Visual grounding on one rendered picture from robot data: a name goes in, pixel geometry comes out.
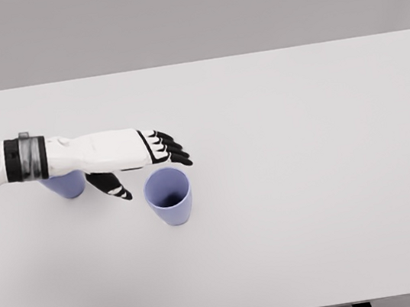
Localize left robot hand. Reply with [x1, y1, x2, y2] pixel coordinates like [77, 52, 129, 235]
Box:
[76, 118, 198, 207]

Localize lavender plastic cup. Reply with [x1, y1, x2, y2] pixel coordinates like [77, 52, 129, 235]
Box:
[40, 170, 89, 204]
[140, 164, 197, 231]

